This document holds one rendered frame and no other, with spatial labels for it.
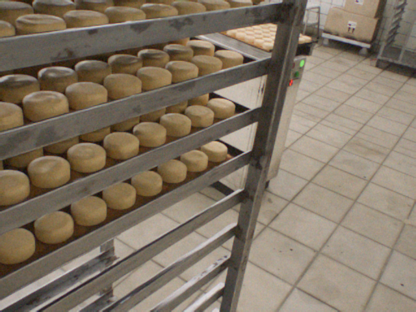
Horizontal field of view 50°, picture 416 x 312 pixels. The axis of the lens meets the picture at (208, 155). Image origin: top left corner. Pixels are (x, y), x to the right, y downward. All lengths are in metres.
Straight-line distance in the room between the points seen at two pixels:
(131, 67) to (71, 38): 0.21
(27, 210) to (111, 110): 0.15
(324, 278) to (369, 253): 0.36
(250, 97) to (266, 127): 1.42
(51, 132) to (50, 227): 0.18
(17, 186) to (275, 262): 1.79
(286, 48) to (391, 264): 1.86
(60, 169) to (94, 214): 0.10
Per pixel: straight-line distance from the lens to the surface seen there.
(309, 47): 2.35
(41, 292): 1.32
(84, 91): 0.57
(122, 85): 0.59
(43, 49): 0.46
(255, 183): 0.87
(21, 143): 0.49
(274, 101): 0.79
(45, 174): 0.58
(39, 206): 0.54
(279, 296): 2.08
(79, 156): 0.61
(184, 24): 0.58
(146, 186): 0.71
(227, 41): 2.29
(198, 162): 0.79
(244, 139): 2.32
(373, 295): 2.27
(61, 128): 0.51
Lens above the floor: 1.46
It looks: 30 degrees down
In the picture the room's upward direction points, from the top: 9 degrees clockwise
